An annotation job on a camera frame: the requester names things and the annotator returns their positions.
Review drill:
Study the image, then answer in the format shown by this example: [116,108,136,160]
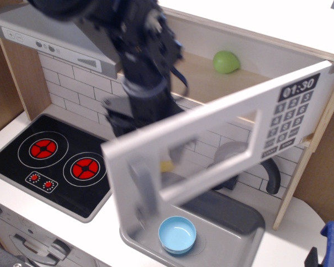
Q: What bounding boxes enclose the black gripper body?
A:
[102,83,183,137]

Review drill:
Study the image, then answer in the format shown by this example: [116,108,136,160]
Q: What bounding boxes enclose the grey microwave door handle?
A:
[127,159,158,229]

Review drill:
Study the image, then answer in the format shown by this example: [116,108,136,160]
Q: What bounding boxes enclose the white toy microwave door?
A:
[101,60,333,237]

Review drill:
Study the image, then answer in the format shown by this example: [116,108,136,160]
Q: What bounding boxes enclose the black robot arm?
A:
[31,1,182,136]

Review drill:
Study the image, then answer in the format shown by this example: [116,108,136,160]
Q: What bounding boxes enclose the yellow toy banana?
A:
[160,160,175,173]

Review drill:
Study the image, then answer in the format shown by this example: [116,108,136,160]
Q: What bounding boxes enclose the green toy pear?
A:
[213,51,240,74]

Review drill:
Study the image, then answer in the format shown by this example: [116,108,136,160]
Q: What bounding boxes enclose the dark grey toy faucet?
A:
[208,141,281,195]

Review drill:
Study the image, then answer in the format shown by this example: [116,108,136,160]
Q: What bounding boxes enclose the grey range hood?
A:
[0,3,121,78]

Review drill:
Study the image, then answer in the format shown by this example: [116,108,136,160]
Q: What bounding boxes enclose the black toy stovetop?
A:
[0,114,110,223]

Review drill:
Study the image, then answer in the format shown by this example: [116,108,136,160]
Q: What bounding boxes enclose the light blue bowl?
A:
[158,216,197,255]

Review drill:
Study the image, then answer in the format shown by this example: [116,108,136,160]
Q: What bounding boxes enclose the white toy oven front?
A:
[0,205,105,266]

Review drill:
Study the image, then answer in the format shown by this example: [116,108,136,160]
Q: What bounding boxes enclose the black object bottom right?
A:
[304,247,319,267]

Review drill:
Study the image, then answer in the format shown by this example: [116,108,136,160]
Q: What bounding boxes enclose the grey oven door handle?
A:
[9,234,72,266]

